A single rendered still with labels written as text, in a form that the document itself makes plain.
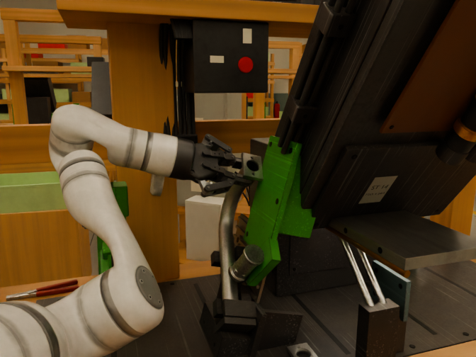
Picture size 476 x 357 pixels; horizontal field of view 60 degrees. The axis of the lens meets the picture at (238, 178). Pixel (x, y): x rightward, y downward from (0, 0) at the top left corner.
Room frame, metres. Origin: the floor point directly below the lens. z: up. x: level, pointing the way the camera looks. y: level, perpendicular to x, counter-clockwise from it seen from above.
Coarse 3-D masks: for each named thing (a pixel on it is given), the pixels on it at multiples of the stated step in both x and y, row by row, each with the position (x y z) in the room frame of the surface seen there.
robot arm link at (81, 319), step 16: (80, 288) 0.47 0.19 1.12; (96, 288) 0.45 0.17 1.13; (16, 304) 0.30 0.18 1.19; (32, 304) 0.32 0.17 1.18; (64, 304) 0.44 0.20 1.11; (80, 304) 0.44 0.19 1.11; (96, 304) 0.44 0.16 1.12; (48, 320) 0.30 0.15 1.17; (64, 320) 0.40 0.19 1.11; (80, 320) 0.43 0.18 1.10; (96, 320) 0.43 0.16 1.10; (112, 320) 0.43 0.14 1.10; (48, 336) 0.29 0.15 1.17; (64, 336) 0.31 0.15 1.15; (80, 336) 0.42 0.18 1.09; (96, 336) 0.43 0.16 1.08; (112, 336) 0.43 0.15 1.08; (128, 336) 0.44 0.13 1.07; (64, 352) 0.30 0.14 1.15; (80, 352) 0.40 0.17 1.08; (96, 352) 0.43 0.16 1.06; (112, 352) 0.45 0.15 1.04
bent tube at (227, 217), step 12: (252, 156) 0.78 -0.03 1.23; (252, 168) 0.79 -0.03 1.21; (228, 192) 0.81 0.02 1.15; (240, 192) 0.80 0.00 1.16; (228, 204) 0.81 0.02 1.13; (228, 216) 0.81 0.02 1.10; (228, 228) 0.79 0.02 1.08; (228, 240) 0.77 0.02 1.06; (228, 252) 0.75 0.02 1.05; (228, 264) 0.73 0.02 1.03; (228, 276) 0.71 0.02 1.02; (228, 288) 0.69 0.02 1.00
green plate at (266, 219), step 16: (272, 144) 0.76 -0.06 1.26; (272, 160) 0.74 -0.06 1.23; (288, 160) 0.68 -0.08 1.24; (272, 176) 0.72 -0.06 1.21; (288, 176) 0.67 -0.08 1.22; (256, 192) 0.76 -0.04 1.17; (272, 192) 0.70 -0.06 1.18; (288, 192) 0.67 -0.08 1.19; (256, 208) 0.74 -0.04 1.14; (272, 208) 0.69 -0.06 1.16; (288, 208) 0.68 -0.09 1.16; (256, 224) 0.73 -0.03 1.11; (272, 224) 0.67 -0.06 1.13; (288, 224) 0.68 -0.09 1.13; (304, 224) 0.69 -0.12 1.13; (256, 240) 0.71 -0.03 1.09
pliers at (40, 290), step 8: (72, 280) 0.95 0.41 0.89; (40, 288) 0.91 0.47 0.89; (48, 288) 0.92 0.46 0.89; (56, 288) 0.93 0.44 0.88; (64, 288) 0.91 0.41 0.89; (72, 288) 0.91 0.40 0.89; (8, 296) 0.87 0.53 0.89; (16, 296) 0.87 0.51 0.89; (24, 296) 0.88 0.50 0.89; (32, 296) 0.89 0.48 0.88
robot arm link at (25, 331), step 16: (0, 304) 0.30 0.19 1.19; (0, 320) 0.27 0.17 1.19; (16, 320) 0.28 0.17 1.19; (32, 320) 0.29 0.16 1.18; (0, 336) 0.25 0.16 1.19; (16, 336) 0.26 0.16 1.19; (32, 336) 0.28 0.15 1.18; (0, 352) 0.25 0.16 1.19; (16, 352) 0.26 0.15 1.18; (32, 352) 0.27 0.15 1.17; (48, 352) 0.28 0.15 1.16
